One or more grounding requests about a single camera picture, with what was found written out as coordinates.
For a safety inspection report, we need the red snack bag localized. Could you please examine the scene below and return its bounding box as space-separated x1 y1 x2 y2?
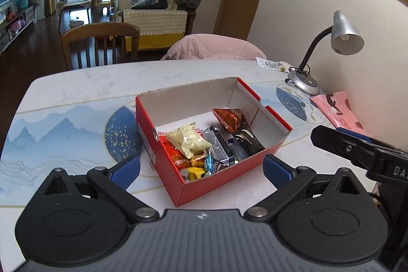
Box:
158 130 208 171

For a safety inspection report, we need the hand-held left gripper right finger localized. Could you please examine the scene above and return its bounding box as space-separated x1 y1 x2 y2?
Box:
244 153 362 222

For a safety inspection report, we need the light blue snack packet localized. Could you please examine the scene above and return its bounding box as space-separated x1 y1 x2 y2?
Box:
227 136 249 161

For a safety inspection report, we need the coffee table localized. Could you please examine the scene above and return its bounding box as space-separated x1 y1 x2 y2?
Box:
58 0 96 33

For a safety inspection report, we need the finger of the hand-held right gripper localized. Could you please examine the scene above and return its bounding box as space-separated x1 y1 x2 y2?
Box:
338 128 408 156
311 125 375 169

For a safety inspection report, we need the silver desk lamp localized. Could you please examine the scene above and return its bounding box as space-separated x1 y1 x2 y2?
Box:
285 10 364 97

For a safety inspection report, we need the yellow snack packet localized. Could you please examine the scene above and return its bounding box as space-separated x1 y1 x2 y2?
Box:
186 166 206 182

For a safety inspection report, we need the wooden television cabinet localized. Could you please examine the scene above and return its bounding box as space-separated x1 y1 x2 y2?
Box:
0 4 35 53

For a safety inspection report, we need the pale green snack packet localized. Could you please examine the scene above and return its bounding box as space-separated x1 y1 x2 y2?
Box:
165 122 212 159

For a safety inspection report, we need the shiny brown snack bag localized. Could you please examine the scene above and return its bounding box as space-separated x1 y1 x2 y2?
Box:
210 108 251 134

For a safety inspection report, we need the pink printed pouch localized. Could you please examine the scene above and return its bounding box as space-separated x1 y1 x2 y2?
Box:
310 91 370 137

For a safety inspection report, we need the silver snack packet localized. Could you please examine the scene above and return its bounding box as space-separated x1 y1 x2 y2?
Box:
201 127 238 167

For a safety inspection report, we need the wooden dining chair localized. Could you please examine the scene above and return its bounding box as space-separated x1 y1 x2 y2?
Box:
60 22 141 71

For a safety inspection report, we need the cream and yellow sofa cover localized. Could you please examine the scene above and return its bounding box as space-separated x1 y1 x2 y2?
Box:
121 9 188 53

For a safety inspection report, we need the dark brown snack packet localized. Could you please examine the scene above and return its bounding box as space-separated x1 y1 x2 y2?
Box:
232 128 265 154

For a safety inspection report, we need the red cardboard box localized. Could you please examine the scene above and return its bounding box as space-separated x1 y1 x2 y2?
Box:
135 77 293 207

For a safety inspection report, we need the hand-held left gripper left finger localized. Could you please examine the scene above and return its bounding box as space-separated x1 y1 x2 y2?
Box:
41 155 159 223

